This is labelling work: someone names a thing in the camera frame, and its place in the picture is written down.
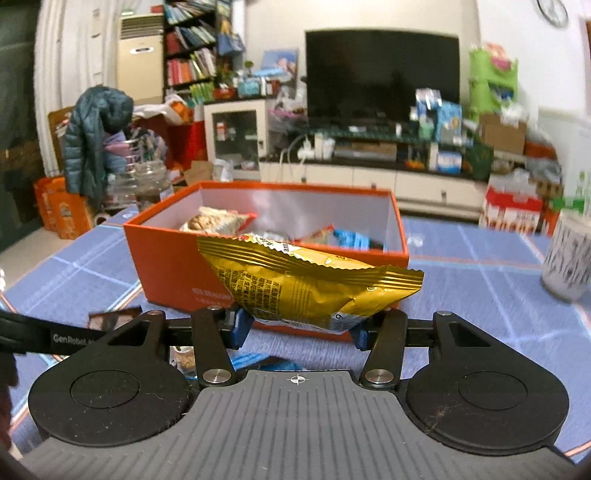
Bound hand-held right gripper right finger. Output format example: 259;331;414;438
348;309;481;389

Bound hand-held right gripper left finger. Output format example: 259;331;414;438
104;307;252;387

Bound yellow snack packet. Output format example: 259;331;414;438
196;233;424;335

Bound brown chocolate snack packet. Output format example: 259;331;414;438
88;308;143;330

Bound orange cardboard box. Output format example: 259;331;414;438
123;181;409;342

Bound silver snack packet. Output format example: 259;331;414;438
245;231;296;243

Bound blue snack packet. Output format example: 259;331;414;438
332;228;384;250

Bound orange-brown cookie snack packet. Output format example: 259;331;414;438
295;224;335;245

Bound cream cookie snack packet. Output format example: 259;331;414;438
179;206;257;234

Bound blue checked tablecloth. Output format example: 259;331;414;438
0;212;591;462

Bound orange paper bag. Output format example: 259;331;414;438
33;178;95;241

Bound white television stand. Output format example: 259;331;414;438
259;122;490;217

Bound small brown cardboard box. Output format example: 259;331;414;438
185;159;215;188

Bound white glass-door cabinet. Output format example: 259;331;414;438
203;99;269;181

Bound red gift bag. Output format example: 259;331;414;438
166;122;206;171

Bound red and white cartons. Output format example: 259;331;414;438
480;185;555;234

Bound dark green puffer jacket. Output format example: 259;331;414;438
62;85;134;210

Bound white patterned cup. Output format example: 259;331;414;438
541;210;591;301

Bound stack of blue-white packs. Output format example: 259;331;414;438
411;88;464;174

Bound large brown cardboard box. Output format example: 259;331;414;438
478;113;527;155

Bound dark bookshelf with books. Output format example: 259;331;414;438
163;0;245;100

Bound black television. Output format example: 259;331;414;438
305;28;461;125

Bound green plastic shelf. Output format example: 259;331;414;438
468;44;520;123

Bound floor-standing air conditioner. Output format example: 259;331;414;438
115;14;165;104

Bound wire trolley cart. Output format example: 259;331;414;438
104;129;169;208

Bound round wall clock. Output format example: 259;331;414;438
537;0;568;27

